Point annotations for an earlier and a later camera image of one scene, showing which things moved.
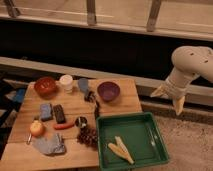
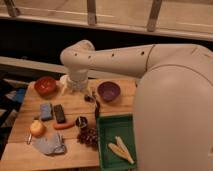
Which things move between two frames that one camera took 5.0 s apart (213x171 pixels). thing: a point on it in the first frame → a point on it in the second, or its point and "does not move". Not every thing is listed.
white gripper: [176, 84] → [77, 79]
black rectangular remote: [60, 116] does not move
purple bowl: [108, 90] does not move
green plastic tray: [138, 132] does not move
